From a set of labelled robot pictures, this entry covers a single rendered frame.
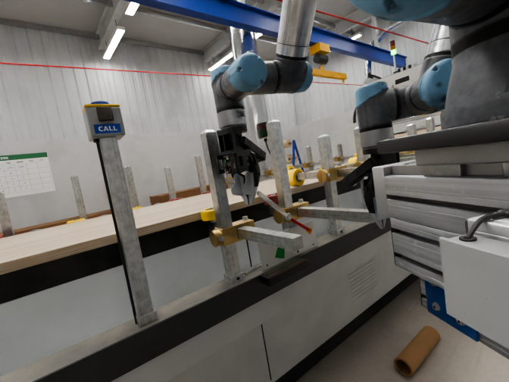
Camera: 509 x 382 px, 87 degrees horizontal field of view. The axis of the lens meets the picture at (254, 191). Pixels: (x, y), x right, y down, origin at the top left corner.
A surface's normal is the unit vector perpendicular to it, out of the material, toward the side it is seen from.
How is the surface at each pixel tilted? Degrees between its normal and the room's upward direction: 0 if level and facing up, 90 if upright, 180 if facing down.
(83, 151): 90
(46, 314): 90
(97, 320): 90
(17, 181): 90
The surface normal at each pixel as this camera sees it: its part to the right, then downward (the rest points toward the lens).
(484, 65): -0.92, -0.12
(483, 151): -0.97, 0.18
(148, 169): 0.64, -0.03
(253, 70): 0.44, 0.01
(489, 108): -0.86, 0.18
